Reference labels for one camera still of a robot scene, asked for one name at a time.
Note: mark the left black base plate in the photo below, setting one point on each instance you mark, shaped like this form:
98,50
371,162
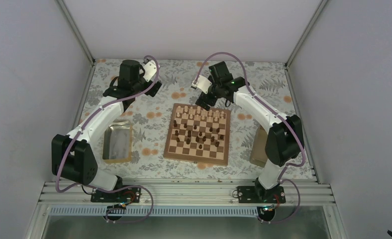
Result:
128,195

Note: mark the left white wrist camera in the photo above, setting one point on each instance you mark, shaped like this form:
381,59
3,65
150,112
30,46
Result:
150,69

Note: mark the aluminium rail frame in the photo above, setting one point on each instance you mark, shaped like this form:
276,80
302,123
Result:
195,192

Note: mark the right gold metal tray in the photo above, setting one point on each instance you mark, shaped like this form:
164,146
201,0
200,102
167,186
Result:
258,156

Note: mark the floral patterned table mat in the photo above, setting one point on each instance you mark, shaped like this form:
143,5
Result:
150,118

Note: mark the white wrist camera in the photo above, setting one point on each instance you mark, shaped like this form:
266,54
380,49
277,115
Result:
150,69
201,83

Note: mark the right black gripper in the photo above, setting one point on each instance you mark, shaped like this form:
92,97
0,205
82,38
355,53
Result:
211,102

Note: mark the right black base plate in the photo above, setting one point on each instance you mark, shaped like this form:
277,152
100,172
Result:
254,195

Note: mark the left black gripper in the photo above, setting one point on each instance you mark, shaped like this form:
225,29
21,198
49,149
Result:
152,92

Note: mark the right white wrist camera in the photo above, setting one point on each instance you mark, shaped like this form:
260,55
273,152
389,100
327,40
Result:
201,83

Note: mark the wooden chess board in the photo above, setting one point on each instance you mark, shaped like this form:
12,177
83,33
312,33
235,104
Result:
198,135

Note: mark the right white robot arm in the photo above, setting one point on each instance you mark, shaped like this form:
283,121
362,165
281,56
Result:
284,133

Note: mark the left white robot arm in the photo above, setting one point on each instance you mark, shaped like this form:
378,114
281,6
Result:
73,159

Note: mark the left silver metal tray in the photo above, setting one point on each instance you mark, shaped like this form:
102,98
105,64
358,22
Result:
117,142

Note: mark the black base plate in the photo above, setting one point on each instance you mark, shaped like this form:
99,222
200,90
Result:
254,195
128,195

